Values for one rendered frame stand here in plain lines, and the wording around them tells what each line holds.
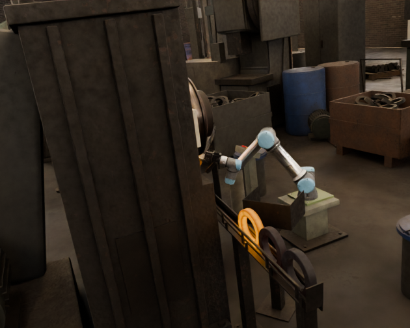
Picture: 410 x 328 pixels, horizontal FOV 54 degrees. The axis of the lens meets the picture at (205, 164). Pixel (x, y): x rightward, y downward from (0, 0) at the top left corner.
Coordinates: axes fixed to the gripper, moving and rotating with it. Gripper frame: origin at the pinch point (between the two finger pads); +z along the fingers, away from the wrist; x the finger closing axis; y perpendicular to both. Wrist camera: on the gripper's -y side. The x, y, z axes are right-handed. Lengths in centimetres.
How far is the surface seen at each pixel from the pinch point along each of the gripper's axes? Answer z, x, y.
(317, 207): -95, 3, -13
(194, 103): -7, 66, 56
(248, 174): -41, -43, -20
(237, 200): -38, -30, -40
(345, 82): -133, -317, 36
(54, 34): 38, 128, 85
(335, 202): -107, -6, -10
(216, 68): 51, -342, 13
